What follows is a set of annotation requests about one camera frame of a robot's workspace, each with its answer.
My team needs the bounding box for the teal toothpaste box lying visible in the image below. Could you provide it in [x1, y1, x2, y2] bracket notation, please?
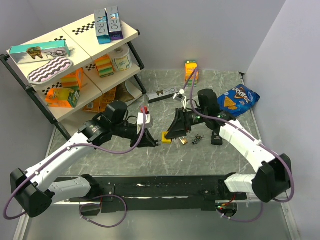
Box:
[9, 40, 70, 64]

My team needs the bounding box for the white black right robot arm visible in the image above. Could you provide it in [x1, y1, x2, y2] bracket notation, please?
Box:
[165, 89, 293, 203]

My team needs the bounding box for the beige black shelf rack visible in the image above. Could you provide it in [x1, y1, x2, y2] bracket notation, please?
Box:
[0, 14, 147, 140]

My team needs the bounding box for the orange box bottom shelf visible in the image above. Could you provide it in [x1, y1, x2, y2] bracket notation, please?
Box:
[82, 87, 117, 113]

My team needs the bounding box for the orange green snack box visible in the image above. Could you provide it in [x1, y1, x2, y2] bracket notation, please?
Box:
[45, 88, 80, 108]

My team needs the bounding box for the orange sponge pack left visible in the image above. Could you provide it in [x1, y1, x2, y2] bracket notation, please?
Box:
[60, 67, 84, 89]

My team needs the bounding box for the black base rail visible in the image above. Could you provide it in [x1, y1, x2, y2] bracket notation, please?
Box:
[70, 175, 247, 213]

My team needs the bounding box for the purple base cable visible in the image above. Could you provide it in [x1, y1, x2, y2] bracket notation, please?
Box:
[216, 199, 265, 224]
[78, 194, 127, 228]

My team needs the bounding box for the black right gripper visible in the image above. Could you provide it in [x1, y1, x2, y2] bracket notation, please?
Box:
[165, 107, 208, 139]

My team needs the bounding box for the blue Doritos chip bag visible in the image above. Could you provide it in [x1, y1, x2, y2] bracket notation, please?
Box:
[217, 84, 261, 117]

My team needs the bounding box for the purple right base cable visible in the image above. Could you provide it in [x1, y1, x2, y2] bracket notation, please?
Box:
[216, 199, 265, 224]

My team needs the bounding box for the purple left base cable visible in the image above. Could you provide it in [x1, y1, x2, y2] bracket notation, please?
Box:
[78, 194, 127, 228]

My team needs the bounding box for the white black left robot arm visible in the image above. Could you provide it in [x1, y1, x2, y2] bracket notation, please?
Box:
[10, 101, 159, 218]

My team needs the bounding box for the brown pouch bottom shelf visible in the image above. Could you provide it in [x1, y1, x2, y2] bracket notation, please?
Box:
[115, 82, 135, 103]

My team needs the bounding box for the sponge pack on table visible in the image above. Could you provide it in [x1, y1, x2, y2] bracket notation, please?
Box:
[184, 60, 198, 86]

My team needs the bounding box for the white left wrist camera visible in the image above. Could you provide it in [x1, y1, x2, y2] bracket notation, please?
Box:
[136, 106, 153, 133]

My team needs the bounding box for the small brass padlock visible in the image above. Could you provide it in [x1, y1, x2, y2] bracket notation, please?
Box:
[179, 137, 188, 145]

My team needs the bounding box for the yellow black padlock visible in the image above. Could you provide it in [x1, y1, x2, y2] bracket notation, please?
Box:
[156, 131, 172, 145]

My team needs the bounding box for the silver toothpaste box on table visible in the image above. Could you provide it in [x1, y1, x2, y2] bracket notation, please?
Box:
[147, 87, 178, 104]

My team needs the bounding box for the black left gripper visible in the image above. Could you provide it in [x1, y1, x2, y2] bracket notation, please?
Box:
[111, 121, 156, 149]

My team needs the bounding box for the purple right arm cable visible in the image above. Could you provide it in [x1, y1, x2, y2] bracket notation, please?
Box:
[179, 68, 294, 203]

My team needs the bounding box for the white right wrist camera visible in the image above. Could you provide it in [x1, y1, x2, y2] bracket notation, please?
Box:
[173, 93, 187, 108]

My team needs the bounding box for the purple toothpaste box standing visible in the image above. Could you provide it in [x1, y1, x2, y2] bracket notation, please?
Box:
[106, 6, 124, 41]

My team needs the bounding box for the blue toothpaste box standing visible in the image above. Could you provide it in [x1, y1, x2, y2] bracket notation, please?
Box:
[94, 9, 112, 45]

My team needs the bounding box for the toilet paper roll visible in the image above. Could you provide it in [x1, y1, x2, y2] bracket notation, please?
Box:
[108, 45, 132, 72]

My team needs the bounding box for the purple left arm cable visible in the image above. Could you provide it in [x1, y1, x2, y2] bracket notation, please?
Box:
[2, 106, 148, 221]

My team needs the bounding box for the pink grey striped sponge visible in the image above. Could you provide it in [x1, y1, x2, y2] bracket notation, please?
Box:
[27, 56, 73, 85]

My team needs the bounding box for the sponge pack middle shelf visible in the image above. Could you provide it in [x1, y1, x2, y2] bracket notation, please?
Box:
[94, 54, 114, 78]

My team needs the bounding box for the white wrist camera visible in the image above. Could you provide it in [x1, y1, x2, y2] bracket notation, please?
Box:
[136, 106, 153, 133]
[173, 93, 187, 108]

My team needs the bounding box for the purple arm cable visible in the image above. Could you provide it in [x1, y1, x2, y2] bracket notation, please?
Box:
[179, 68, 294, 203]
[2, 106, 148, 221]

